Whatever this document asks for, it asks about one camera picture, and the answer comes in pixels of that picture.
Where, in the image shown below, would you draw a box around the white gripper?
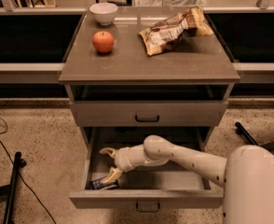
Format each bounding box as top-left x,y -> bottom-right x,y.
99,145 -> 169,184

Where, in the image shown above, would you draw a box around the blue rxbar blueberry bar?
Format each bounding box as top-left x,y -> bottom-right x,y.
89,178 -> 119,190

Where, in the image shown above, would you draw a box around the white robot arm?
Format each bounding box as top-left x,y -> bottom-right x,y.
100,135 -> 274,224

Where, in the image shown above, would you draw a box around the open middle drawer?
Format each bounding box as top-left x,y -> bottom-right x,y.
70,127 -> 223,212

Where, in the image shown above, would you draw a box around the closed upper drawer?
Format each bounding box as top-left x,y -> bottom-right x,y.
70,101 -> 227,127

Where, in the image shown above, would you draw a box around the grey drawer cabinet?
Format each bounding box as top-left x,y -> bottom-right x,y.
58,6 -> 240,142

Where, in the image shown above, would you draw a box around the black stand leg left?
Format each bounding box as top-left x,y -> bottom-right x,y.
0,151 -> 26,224

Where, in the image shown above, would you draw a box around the black stand leg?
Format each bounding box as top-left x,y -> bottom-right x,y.
0,151 -> 26,224
235,122 -> 274,151

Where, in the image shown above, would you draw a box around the red apple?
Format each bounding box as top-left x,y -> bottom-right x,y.
92,31 -> 115,53

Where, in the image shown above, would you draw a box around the crumpled chip bag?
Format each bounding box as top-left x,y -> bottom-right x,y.
139,7 -> 213,56

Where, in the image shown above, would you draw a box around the metal railing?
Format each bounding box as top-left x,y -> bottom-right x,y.
0,0 -> 274,84

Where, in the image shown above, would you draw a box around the white ceramic bowl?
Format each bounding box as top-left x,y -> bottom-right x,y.
89,3 -> 118,25

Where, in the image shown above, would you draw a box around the black stand leg right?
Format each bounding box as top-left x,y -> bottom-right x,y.
235,122 -> 274,151

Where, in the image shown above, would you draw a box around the black floor cable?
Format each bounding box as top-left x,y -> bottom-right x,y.
0,109 -> 57,224

